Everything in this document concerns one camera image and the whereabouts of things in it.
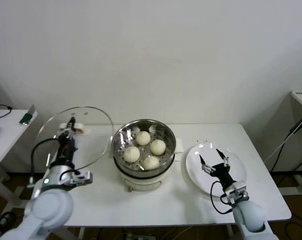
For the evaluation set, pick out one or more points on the grey floor power strip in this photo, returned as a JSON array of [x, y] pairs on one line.
[[140, 237]]

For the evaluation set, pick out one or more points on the white side table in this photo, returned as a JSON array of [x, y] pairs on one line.
[[10, 135]]

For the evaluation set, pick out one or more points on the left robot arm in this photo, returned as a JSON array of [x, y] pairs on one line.
[[50, 207]]

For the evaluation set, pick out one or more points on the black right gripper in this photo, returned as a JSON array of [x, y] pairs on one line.
[[222, 172]]

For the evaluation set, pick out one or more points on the white round plate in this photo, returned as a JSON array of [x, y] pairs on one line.
[[193, 172]]

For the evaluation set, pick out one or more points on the black power adapter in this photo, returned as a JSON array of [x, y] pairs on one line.
[[298, 125]]

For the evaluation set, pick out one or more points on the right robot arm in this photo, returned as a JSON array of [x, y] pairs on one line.
[[251, 215]]

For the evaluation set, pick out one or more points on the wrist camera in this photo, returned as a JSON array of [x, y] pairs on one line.
[[237, 191], [81, 178]]

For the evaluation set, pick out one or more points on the white steamed baozi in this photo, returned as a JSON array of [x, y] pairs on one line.
[[132, 154], [143, 138], [157, 146], [151, 162]]

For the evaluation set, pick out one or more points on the stainless steel steamer basket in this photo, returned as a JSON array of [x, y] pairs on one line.
[[165, 160]]

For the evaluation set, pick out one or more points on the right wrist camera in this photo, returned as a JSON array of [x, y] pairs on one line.
[[237, 191]]

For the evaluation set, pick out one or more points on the round glass pot lid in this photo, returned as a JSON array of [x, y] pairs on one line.
[[95, 125]]

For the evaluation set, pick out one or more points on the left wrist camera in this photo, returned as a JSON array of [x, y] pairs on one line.
[[81, 178]]

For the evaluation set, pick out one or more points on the white floor power strip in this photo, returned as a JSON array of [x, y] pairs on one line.
[[3, 220]]

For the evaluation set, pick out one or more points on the green and silver packet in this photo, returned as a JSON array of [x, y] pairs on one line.
[[28, 117]]

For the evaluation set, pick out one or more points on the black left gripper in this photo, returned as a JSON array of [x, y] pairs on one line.
[[66, 148]]

